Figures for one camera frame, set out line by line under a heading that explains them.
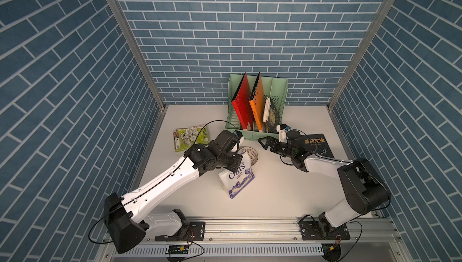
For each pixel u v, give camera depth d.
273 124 0.94
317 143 1.02
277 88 1.04
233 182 0.74
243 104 0.87
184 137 1.02
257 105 0.88
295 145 0.72
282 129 0.84
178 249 0.72
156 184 0.43
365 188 0.46
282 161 0.81
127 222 0.37
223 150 0.54
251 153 0.94
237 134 0.66
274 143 0.80
